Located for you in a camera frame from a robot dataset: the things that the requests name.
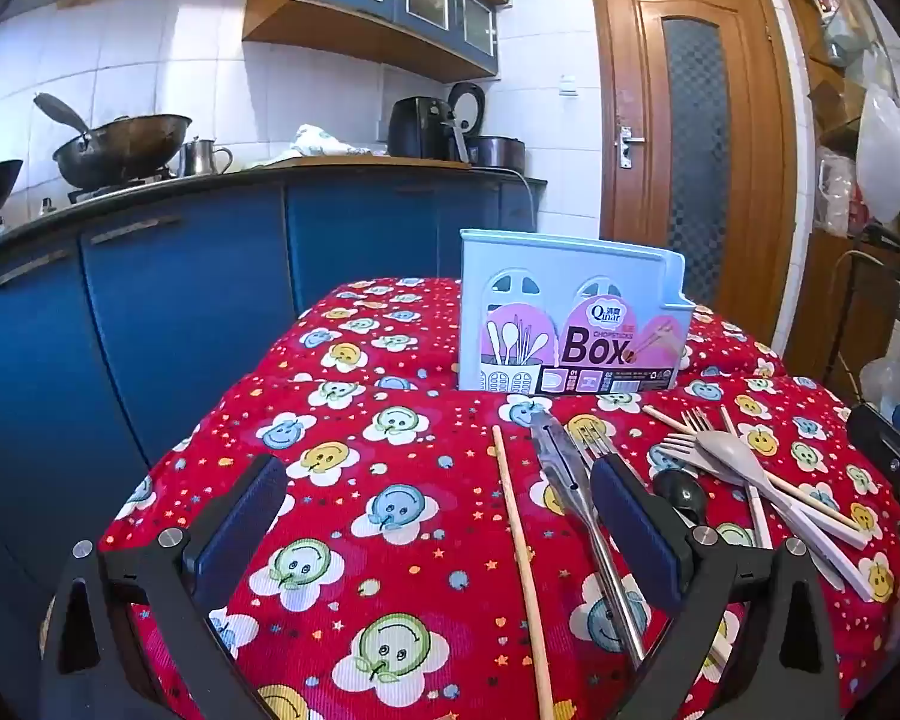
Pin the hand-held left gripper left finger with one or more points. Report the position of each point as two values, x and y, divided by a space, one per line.
244 532

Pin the large metal wok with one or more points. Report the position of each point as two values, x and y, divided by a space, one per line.
120 150

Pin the black air fryer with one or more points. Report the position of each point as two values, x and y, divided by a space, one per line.
416 127

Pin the metal kettle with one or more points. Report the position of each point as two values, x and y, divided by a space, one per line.
195 159

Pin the wooden door with glass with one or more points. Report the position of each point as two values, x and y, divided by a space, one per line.
750 165

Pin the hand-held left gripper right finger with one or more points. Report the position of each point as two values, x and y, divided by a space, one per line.
634 532

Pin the bagged food packets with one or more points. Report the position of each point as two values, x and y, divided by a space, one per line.
836 187

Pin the blue kitchen base cabinets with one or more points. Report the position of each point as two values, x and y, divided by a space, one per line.
180 330

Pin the metal tongs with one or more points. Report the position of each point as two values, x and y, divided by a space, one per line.
562 465

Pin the gas stove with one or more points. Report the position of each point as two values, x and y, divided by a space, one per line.
120 186

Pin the white mug with red print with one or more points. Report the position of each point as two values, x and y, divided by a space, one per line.
825 7

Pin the rice cooker with open lid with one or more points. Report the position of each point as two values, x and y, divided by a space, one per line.
495 152

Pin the white plastic bag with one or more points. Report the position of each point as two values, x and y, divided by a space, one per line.
885 157

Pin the red smiley flower tablecloth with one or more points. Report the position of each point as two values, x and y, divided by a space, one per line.
390 457

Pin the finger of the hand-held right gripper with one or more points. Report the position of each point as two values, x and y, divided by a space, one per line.
881 442

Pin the white patterned cloth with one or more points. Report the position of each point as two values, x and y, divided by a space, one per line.
315 141

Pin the wooden chopstick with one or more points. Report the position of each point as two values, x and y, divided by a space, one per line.
667 421
521 555

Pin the wooden shelf unit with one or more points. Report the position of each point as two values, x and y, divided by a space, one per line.
817 300

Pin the black spoon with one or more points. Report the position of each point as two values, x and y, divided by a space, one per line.
679 495

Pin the clear plastic bag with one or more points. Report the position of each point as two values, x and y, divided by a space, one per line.
889 386

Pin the white light switch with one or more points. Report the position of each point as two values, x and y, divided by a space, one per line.
568 86

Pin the light blue utensil box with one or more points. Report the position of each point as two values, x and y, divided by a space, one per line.
540 262

